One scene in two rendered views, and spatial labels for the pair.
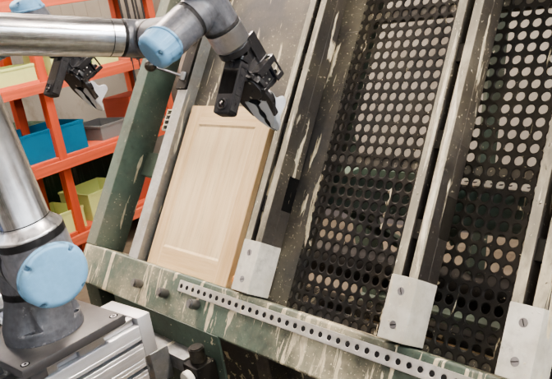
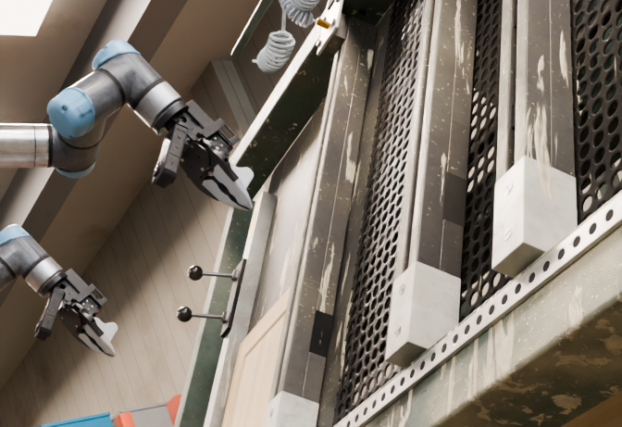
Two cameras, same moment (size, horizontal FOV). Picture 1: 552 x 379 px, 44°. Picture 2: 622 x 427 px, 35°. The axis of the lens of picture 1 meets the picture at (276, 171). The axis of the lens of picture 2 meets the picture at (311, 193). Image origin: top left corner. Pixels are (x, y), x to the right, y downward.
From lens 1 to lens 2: 0.99 m
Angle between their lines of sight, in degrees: 38
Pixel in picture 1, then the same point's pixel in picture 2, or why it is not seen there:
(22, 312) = not seen: outside the picture
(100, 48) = (18, 146)
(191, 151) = (238, 390)
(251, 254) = (273, 412)
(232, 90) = (167, 150)
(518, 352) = (509, 220)
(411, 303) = (412, 290)
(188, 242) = not seen: outside the picture
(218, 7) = (132, 66)
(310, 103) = (331, 226)
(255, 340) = not seen: outside the picture
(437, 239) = (441, 219)
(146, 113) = (203, 399)
